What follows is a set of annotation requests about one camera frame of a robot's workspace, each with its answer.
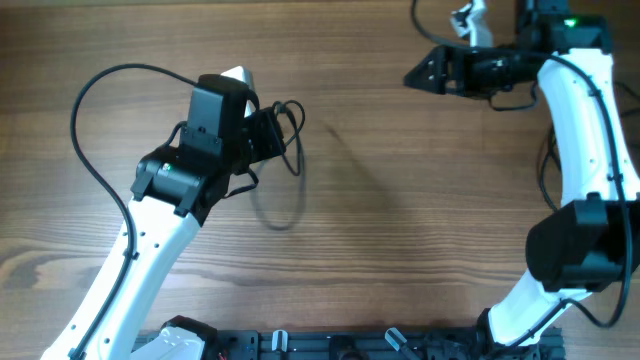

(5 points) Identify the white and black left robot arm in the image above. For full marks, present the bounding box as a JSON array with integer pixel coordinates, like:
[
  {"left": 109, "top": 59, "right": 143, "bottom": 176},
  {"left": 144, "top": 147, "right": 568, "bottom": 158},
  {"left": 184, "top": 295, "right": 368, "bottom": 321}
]
[{"left": 43, "top": 103, "right": 288, "bottom": 359}]

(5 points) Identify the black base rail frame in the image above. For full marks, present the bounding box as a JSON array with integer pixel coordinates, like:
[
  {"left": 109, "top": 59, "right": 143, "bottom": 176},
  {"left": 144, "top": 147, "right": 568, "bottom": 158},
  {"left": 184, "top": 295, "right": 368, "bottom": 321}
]
[{"left": 132, "top": 327, "right": 566, "bottom": 360}]

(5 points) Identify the black cable bundle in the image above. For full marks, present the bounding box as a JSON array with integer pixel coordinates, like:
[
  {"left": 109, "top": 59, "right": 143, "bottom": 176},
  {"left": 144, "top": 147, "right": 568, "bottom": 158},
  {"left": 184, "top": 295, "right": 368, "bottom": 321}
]
[{"left": 270, "top": 98, "right": 307, "bottom": 177}]

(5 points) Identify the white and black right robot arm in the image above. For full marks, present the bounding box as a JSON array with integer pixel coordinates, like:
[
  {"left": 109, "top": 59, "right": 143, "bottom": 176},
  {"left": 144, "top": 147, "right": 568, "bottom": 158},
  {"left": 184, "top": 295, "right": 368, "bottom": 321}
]
[{"left": 404, "top": 1, "right": 639, "bottom": 354}]

